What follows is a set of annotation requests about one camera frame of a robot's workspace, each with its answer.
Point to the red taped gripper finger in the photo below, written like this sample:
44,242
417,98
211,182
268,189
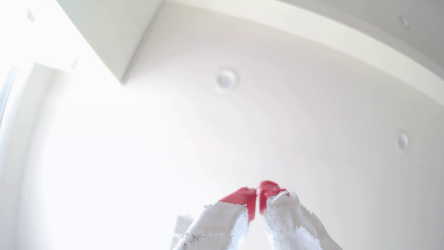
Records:
222,225
291,225

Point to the white slatted air vent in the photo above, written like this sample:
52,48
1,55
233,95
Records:
183,224

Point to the round recessed ceiling light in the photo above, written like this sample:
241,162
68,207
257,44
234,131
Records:
402,140
227,78

